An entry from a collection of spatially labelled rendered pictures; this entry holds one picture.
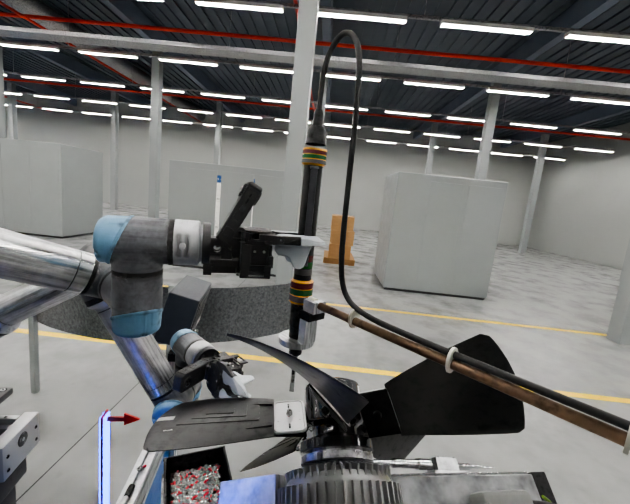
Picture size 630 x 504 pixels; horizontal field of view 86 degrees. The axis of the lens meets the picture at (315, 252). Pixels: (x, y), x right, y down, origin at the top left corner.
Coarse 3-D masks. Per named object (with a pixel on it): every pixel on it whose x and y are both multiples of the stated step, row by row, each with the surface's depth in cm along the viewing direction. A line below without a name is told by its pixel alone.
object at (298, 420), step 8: (296, 400) 73; (280, 408) 71; (288, 408) 71; (296, 408) 71; (280, 416) 69; (296, 416) 69; (304, 416) 68; (280, 424) 66; (288, 424) 66; (296, 424) 67; (304, 424) 66; (280, 432) 64; (288, 432) 65; (296, 432) 65
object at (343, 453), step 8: (336, 448) 63; (344, 448) 63; (352, 448) 63; (304, 456) 63; (312, 456) 62; (320, 456) 61; (328, 456) 60; (336, 456) 60; (344, 456) 60; (352, 456) 60; (360, 456) 61; (368, 456) 63; (304, 464) 64; (336, 464) 66
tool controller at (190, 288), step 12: (180, 288) 125; (192, 288) 129; (204, 288) 134; (168, 300) 118; (180, 300) 119; (192, 300) 119; (204, 300) 133; (168, 312) 119; (180, 312) 120; (192, 312) 120; (168, 324) 120; (180, 324) 120; (192, 324) 122; (156, 336) 120; (168, 336) 120
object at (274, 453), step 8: (288, 440) 83; (296, 440) 77; (272, 448) 89; (280, 448) 82; (288, 448) 78; (264, 456) 86; (272, 456) 81; (280, 456) 78; (248, 464) 88; (256, 464) 84
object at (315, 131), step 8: (320, 112) 59; (320, 120) 59; (312, 128) 59; (320, 128) 59; (312, 136) 59; (320, 136) 59; (312, 144) 62; (320, 144) 62; (296, 312) 64; (296, 320) 64; (296, 328) 64; (296, 336) 64; (296, 352) 65
